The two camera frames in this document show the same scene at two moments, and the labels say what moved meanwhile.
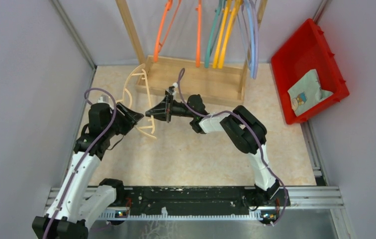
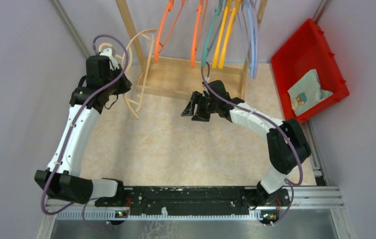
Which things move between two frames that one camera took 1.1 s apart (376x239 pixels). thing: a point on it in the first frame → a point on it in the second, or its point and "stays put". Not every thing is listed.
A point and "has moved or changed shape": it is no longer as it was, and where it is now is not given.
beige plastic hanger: [149, 130] → [136, 65]
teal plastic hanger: [214, 33] stays put
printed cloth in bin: [307, 92] stays put
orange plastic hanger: [199, 34] has moved or changed shape
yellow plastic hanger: [235, 9] stays put
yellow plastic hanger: [215, 64] stays put
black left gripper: [131, 118] → [126, 85]
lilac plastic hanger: [255, 26] stays put
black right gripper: [160, 111] → [197, 97]
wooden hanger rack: [226, 83] stays put
